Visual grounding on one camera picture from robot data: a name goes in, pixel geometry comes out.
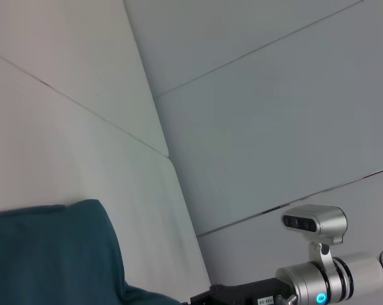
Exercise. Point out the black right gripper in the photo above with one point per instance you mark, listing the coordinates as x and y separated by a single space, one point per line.
236 294

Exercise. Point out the teal t-shirt with beige print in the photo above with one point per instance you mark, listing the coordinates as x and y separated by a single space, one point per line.
51 254

